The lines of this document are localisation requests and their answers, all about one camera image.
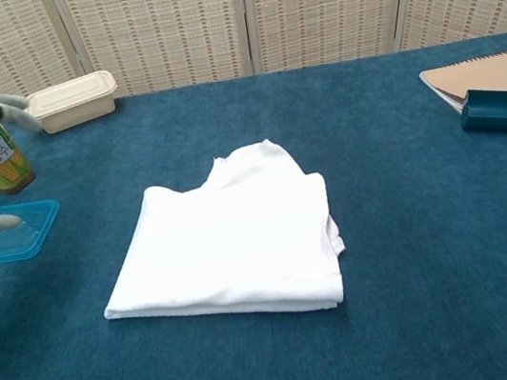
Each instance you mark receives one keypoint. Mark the brown spiral notebook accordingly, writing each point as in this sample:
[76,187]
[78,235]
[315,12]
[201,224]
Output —
[495,70]

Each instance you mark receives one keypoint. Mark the woven folding screen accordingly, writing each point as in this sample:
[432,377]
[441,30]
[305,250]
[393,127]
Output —
[161,31]

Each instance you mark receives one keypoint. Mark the blue transparent plastic lid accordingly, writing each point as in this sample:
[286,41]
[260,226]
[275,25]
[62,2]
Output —
[38,229]

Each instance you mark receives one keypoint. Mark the teal pencil case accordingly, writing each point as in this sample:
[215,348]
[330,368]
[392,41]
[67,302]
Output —
[502,112]

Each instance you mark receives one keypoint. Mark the white t-shirt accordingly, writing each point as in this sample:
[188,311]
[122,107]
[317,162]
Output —
[224,247]

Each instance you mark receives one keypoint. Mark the beige lidded food container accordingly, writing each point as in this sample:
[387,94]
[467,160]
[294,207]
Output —
[75,102]

